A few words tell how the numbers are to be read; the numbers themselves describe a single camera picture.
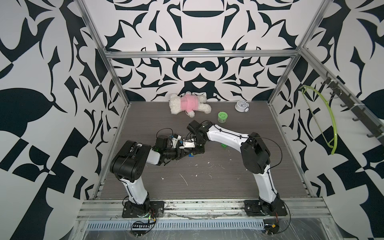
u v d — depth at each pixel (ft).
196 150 2.66
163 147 2.58
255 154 1.75
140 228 2.36
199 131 2.26
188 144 2.66
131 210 2.26
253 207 2.44
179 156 2.68
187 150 2.93
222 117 3.45
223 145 2.05
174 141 2.89
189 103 3.55
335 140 2.17
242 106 3.74
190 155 2.97
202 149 2.68
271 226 2.32
